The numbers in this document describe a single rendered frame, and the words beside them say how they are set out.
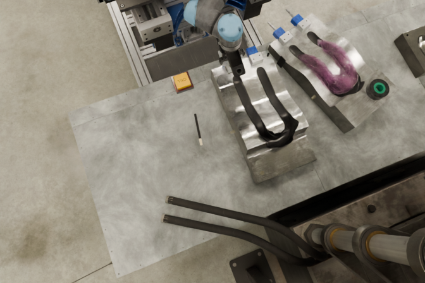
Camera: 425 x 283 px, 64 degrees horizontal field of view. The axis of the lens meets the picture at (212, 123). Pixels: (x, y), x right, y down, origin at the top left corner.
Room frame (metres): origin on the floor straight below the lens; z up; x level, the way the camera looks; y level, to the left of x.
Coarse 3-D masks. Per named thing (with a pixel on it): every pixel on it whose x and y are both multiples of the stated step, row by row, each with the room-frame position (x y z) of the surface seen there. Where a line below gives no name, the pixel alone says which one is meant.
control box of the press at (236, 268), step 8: (240, 256) -0.21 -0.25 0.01; (248, 256) -0.20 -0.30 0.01; (256, 256) -0.20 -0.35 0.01; (264, 256) -0.19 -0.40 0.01; (232, 264) -0.26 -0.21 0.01; (240, 264) -0.25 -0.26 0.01; (248, 264) -0.25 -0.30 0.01; (256, 264) -0.24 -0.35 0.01; (264, 264) -0.24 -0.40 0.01; (240, 272) -0.30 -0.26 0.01; (248, 272) -0.28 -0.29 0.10; (256, 272) -0.26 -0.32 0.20; (264, 272) -0.28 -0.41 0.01; (240, 280) -0.34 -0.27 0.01; (248, 280) -0.34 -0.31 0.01; (256, 280) -0.27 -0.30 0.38; (264, 280) -0.26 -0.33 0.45; (272, 280) -0.32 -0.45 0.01
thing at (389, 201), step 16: (416, 176) 0.25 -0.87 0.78; (384, 192) 0.17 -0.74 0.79; (400, 192) 0.18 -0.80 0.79; (416, 192) 0.19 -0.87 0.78; (336, 208) 0.09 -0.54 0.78; (352, 208) 0.09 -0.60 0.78; (368, 208) 0.10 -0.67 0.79; (384, 208) 0.11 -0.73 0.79; (400, 208) 0.11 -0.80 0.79; (304, 224) 0.01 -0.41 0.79; (352, 224) 0.03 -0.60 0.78; (368, 224) 0.04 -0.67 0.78; (384, 224) 0.05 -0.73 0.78; (304, 256) -0.11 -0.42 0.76; (320, 272) -0.16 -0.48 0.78; (336, 272) -0.15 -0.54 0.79
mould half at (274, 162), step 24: (216, 72) 0.58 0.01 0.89; (264, 96) 0.50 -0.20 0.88; (288, 96) 0.51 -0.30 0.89; (240, 120) 0.38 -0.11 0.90; (264, 120) 0.39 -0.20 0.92; (240, 144) 0.30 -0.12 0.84; (264, 144) 0.29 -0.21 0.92; (288, 144) 0.32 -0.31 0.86; (264, 168) 0.21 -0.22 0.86; (288, 168) 0.22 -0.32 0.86
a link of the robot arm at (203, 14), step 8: (192, 0) 0.64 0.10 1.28; (200, 0) 0.65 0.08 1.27; (208, 0) 0.64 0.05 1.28; (216, 0) 0.65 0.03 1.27; (192, 8) 0.61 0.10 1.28; (200, 8) 0.61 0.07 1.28; (208, 8) 0.62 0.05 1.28; (216, 8) 0.63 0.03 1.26; (184, 16) 0.60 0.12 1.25; (192, 16) 0.59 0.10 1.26; (200, 16) 0.59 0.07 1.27; (208, 16) 0.59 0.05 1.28; (216, 16) 0.59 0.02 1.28; (192, 24) 0.58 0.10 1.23; (200, 24) 0.57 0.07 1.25; (208, 24) 0.57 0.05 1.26; (208, 32) 0.56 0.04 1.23
